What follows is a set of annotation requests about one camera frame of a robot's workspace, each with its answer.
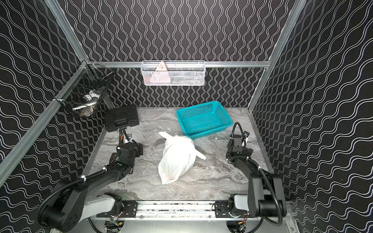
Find white plastic bag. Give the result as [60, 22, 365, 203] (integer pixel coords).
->
[158, 132, 206, 185]

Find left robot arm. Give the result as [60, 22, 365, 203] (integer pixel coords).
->
[37, 141, 143, 232]

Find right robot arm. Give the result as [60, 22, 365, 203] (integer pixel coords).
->
[226, 134, 287, 226]

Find black tool case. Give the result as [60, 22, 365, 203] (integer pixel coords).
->
[105, 104, 139, 132]

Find teal plastic basket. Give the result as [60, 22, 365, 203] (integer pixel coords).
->
[176, 101, 233, 139]

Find pink triangle card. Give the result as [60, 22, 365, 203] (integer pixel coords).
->
[149, 61, 171, 84]

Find items in wire basket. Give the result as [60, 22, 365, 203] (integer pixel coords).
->
[72, 90, 101, 117]

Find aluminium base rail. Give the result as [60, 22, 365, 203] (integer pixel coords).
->
[58, 199, 292, 220]

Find black wire basket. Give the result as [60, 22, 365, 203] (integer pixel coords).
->
[57, 64, 115, 118]

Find clear wall basket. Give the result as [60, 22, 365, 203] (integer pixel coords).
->
[140, 60, 206, 86]

